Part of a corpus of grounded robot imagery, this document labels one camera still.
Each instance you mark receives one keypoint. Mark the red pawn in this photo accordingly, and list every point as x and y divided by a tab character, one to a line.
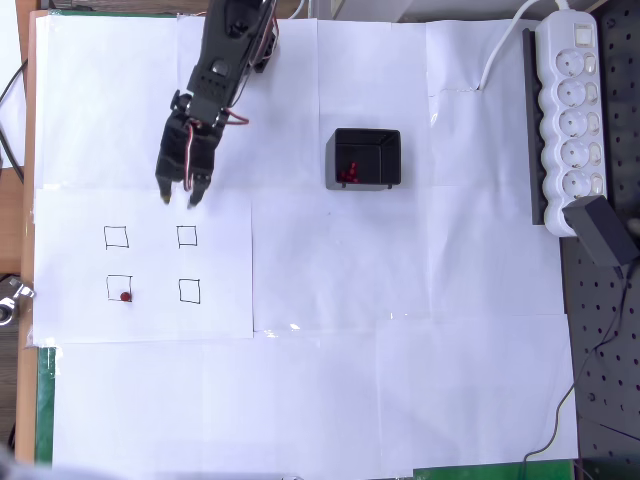
342	176
125	296

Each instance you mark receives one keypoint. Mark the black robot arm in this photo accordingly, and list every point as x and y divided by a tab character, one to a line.
220	45

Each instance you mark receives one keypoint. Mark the white power strip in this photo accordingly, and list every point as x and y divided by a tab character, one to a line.
570	100

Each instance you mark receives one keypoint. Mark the paper sheet with drawn squares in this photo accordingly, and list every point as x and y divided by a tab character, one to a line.
150	320

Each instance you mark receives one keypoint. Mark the black power adapter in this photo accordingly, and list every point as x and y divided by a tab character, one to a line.
600	230

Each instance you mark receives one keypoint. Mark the green cutting mat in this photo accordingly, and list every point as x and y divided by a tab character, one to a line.
45	400

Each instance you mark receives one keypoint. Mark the black pegboard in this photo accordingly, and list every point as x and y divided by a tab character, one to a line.
615	400

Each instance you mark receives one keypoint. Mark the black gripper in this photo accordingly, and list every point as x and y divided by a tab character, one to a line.
176	152

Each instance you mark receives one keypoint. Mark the silver metal clamp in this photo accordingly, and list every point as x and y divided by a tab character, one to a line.
12	300

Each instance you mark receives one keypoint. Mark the black open box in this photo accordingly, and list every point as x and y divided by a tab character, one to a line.
370	150

